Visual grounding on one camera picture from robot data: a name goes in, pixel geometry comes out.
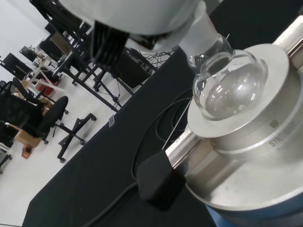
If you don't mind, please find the black mesh office chair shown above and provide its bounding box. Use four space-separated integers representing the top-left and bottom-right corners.
0 80 43 175

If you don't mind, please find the clear glass round-bottom flask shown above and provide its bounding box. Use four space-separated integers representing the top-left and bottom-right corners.
179 4 268 122

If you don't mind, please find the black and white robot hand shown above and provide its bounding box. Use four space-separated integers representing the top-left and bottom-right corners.
58 0 207 65

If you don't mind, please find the metal heater with blue base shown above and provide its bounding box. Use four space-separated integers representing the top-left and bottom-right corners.
163 16 303 227

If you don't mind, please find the white table frame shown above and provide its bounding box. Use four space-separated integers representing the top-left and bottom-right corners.
27 63 61 95

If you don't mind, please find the thick black cable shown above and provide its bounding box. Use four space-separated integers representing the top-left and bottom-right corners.
93 122 152 227

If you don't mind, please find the black equipment case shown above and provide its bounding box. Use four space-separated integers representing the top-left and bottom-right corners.
117 47 152 88

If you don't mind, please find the black handle end cap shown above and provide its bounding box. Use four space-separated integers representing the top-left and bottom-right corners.
137 151 187 211

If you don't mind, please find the thin black looped cable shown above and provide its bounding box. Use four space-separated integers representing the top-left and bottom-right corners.
153 87 194 142

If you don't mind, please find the black bench cloth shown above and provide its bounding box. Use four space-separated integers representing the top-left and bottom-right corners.
21 0 303 227

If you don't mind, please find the brown cardboard box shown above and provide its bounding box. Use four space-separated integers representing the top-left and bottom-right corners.
13 127 43 148

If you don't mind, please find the small orange floor box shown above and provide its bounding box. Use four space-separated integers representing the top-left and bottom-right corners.
21 146 32 159

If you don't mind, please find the black metal table frame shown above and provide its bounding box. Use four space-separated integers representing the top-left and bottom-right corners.
44 0 133 112

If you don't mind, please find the thin metal probe wire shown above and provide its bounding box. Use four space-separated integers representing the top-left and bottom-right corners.
162 98 193 150

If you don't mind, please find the black computer monitor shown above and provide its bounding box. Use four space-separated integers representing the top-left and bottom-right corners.
2 52 25 73

